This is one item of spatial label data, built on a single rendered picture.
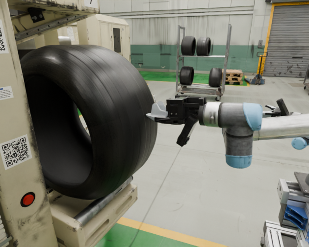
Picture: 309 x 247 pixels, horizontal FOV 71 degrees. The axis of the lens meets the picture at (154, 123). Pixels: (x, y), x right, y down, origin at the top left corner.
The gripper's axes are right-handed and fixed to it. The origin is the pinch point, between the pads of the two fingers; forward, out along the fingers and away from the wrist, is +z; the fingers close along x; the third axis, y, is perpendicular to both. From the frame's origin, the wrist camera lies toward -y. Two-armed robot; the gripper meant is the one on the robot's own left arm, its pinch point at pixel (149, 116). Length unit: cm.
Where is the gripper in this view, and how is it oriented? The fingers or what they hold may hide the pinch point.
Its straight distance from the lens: 76.3
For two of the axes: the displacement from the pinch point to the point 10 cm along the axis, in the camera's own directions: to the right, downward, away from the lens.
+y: -0.8, -9.5, -3.0
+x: -4.8, 3.0, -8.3
